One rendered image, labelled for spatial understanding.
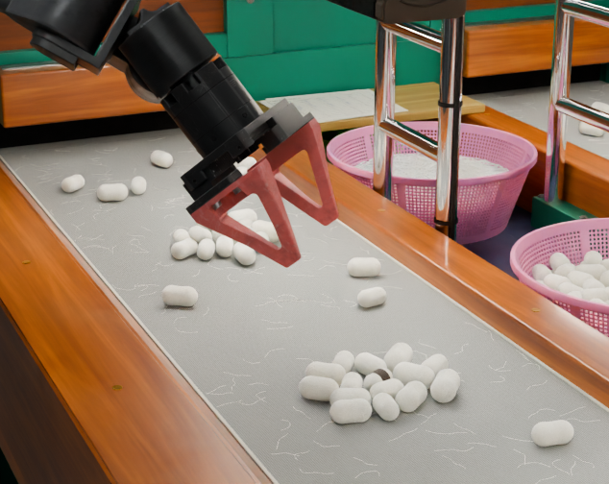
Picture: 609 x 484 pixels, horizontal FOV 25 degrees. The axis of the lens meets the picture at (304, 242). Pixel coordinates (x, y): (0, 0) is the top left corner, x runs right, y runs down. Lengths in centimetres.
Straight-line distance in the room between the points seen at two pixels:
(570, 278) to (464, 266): 12
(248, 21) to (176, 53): 94
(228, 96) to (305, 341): 33
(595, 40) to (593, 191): 50
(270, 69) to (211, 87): 97
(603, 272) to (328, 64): 69
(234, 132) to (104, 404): 25
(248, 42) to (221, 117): 95
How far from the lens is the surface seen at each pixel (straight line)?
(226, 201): 100
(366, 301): 135
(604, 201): 172
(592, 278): 146
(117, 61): 111
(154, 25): 103
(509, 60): 211
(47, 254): 145
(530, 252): 149
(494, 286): 136
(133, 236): 156
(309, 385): 117
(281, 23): 200
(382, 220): 153
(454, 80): 147
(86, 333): 126
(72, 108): 185
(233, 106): 103
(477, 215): 171
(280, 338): 129
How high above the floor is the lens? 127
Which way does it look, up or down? 20 degrees down
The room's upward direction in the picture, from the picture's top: straight up
